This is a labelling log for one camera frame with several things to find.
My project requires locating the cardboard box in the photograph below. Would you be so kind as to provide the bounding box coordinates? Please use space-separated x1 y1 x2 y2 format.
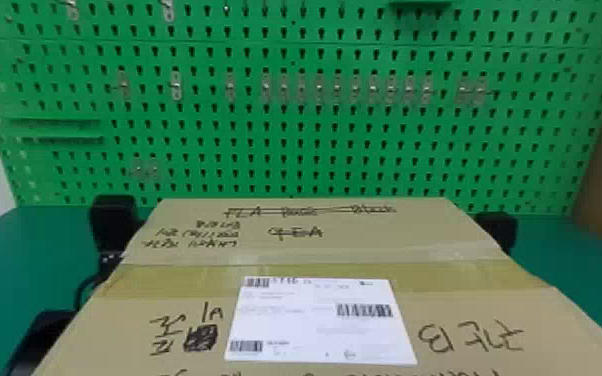
32 196 602 376

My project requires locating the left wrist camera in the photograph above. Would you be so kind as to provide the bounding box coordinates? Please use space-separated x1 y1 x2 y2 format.
88 194 144 254

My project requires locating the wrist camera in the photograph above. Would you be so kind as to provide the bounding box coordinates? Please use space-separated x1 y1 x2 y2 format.
472 210 520 256
88 194 144 254

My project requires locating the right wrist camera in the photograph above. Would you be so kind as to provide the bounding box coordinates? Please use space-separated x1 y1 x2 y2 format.
472 210 520 256

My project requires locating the black cable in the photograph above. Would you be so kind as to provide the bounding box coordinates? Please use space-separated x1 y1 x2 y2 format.
71 271 104 312

